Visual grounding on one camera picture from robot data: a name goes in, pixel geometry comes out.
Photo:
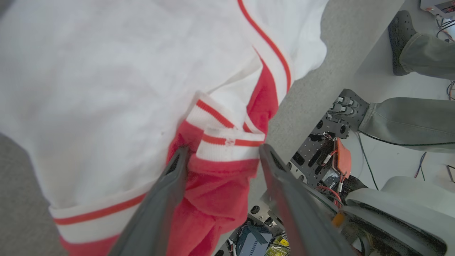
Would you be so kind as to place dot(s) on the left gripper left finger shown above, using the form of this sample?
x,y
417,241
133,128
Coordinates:
x,y
156,213

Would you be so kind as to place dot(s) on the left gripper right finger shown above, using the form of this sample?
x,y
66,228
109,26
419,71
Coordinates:
x,y
295,213

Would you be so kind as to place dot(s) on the red and white shirt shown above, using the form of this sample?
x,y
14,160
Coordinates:
x,y
106,89

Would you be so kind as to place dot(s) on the yellow labelled component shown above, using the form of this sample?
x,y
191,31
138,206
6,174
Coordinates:
x,y
277,249

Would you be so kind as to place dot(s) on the blue-grey power box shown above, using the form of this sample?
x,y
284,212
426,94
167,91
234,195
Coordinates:
x,y
254,241

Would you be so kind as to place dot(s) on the orange battery pack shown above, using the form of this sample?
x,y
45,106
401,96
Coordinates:
x,y
343,158

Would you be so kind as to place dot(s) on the white grey robot torso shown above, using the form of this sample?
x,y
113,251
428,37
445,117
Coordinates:
x,y
401,209

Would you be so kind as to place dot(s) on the grey-green trouser leg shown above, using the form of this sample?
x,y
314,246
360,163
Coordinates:
x,y
430,55
408,122

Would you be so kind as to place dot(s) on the black shoe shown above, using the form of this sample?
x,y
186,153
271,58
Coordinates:
x,y
400,39

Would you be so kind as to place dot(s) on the grey electronic device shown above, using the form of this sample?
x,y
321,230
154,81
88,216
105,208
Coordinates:
x,y
439,7

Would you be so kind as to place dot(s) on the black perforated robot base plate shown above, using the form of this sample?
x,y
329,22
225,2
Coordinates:
x,y
320,149

